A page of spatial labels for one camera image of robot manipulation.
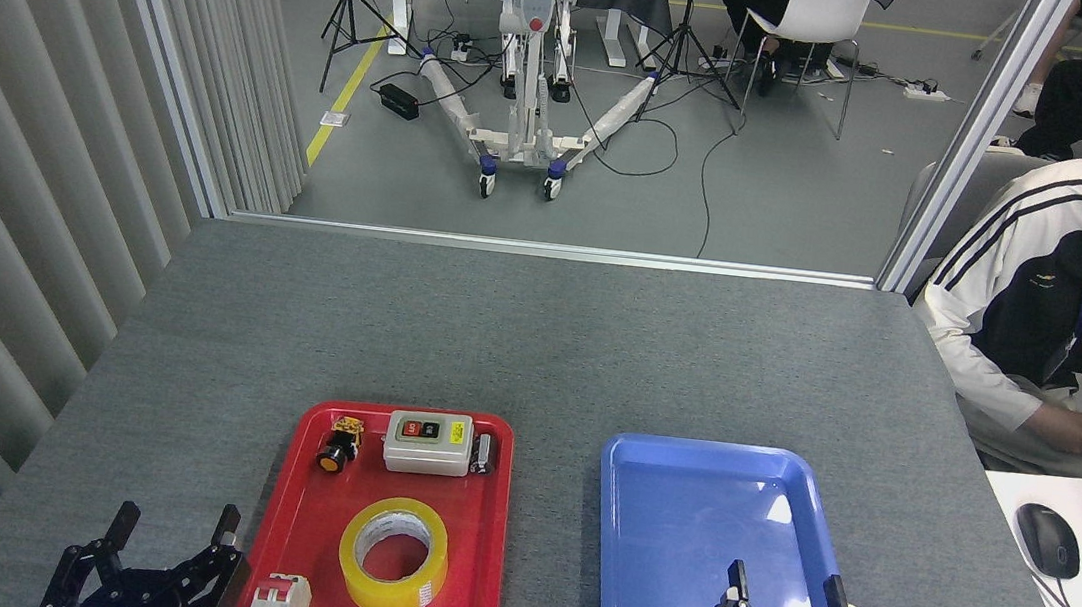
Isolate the black tripod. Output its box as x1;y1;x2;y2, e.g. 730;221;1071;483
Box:
315;0;428;102
631;0;753;132

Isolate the blue plastic tray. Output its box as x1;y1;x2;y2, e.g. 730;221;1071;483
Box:
586;429;888;607

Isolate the silver post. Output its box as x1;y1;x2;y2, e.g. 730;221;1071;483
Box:
874;0;1077;309

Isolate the red plastic tray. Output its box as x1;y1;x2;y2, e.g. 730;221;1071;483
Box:
230;390;521;607

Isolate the black power brick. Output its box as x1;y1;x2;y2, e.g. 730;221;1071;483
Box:
377;83;423;122

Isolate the small black silver component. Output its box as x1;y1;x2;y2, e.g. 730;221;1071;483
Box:
469;431;499;478

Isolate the white chair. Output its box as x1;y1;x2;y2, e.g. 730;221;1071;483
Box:
720;0;881;143

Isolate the yellow push button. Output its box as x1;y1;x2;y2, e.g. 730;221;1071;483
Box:
314;413;367;477

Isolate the black floor cable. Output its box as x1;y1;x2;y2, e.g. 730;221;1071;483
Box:
692;110;748;262

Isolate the yellow tape roll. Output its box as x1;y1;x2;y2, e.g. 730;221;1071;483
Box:
333;491;456;607

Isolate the person's right hand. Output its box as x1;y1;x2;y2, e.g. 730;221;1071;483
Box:
1020;400;1082;459

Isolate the black computer mouse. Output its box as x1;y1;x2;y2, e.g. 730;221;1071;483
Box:
1009;501;1082;582

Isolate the white stand on wheels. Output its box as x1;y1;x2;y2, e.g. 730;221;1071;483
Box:
404;0;669;217

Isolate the grey switch box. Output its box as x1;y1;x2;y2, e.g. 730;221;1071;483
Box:
381;407;476;480

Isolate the grey chair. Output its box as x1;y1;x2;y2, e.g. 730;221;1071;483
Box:
893;139;1055;297

